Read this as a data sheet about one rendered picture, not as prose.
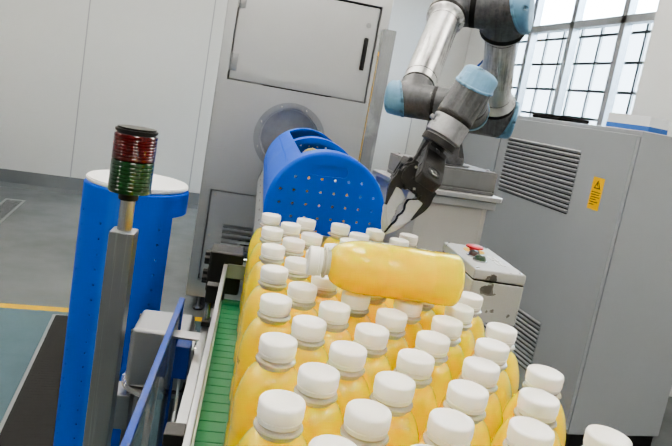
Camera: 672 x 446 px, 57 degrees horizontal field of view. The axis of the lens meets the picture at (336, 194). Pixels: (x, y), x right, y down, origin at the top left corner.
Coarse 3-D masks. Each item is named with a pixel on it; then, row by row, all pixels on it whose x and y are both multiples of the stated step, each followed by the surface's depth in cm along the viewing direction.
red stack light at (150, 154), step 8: (120, 136) 91; (128, 136) 91; (136, 136) 91; (120, 144) 91; (128, 144) 91; (136, 144) 91; (144, 144) 92; (152, 144) 93; (112, 152) 93; (120, 152) 91; (128, 152) 91; (136, 152) 91; (144, 152) 92; (152, 152) 93; (128, 160) 91; (136, 160) 92; (144, 160) 92; (152, 160) 94
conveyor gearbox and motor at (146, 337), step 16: (144, 320) 123; (160, 320) 125; (192, 320) 128; (144, 336) 119; (160, 336) 120; (128, 352) 121; (144, 352) 120; (192, 352) 123; (128, 368) 120; (144, 368) 120; (128, 384) 121; (144, 384) 121; (176, 384) 122; (128, 400) 124; (128, 416) 124
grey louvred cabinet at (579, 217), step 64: (576, 128) 295; (512, 192) 339; (576, 192) 289; (640, 192) 262; (512, 256) 333; (576, 256) 284; (640, 256) 268; (576, 320) 278; (640, 320) 275; (576, 384) 273; (640, 384) 282
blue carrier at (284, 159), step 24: (288, 144) 179; (312, 144) 228; (336, 144) 183; (264, 168) 198; (288, 168) 141; (312, 168) 142; (336, 168) 143; (360, 168) 143; (264, 192) 152; (288, 192) 142; (312, 192) 143; (336, 192) 144; (360, 192) 144; (288, 216) 143; (312, 216) 144; (336, 216) 145; (360, 216) 145
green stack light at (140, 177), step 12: (120, 168) 92; (132, 168) 92; (144, 168) 93; (108, 180) 93; (120, 180) 92; (132, 180) 92; (144, 180) 93; (120, 192) 92; (132, 192) 92; (144, 192) 94
